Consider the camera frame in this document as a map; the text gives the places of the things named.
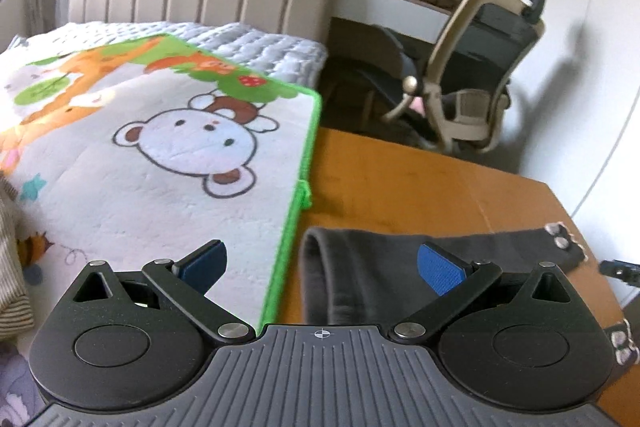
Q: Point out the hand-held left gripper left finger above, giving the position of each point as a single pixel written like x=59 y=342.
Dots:
x=204 y=265

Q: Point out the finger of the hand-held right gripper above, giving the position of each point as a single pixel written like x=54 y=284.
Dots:
x=621 y=269

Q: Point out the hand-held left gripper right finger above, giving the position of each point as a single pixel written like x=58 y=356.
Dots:
x=442 y=275

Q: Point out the dark grey pants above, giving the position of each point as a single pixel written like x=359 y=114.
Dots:
x=360 y=277

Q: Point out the printed bear blanket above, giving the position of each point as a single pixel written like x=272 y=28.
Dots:
x=165 y=187

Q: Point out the striped cloth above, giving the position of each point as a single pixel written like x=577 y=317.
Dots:
x=11 y=267

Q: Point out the white quilted bed cover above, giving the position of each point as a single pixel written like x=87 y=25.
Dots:
x=260 y=49

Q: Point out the beige mesh office chair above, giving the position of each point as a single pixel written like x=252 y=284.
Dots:
x=487 y=57

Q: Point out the purple patterned cloth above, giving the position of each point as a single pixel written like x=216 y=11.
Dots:
x=15 y=387

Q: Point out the white desk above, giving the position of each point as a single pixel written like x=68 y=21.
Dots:
x=395 y=4

